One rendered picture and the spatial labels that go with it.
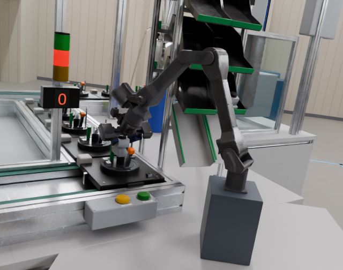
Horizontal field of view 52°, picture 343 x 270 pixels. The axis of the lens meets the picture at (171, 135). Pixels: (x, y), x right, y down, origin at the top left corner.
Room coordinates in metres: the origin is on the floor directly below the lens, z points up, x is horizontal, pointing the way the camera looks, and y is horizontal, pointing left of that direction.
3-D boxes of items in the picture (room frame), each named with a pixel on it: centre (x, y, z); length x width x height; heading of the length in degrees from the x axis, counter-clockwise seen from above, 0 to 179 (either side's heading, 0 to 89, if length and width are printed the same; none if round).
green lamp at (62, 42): (1.17, 0.39, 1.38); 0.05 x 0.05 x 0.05
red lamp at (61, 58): (1.17, 0.39, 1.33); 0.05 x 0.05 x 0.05
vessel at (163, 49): (2.18, 0.12, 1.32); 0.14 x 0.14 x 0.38
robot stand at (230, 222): (0.93, -0.20, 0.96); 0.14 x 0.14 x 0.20; 88
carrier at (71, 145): (1.39, 0.31, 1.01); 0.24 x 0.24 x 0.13; 34
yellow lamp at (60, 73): (1.17, 0.39, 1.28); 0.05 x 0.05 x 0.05
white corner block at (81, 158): (1.20, 0.31, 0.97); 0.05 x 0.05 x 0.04; 34
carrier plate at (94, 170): (1.18, 0.17, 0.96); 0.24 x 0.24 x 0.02; 34
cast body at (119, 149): (1.19, 0.18, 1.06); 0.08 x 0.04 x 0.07; 35
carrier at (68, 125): (1.59, 0.45, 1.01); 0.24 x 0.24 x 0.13; 34
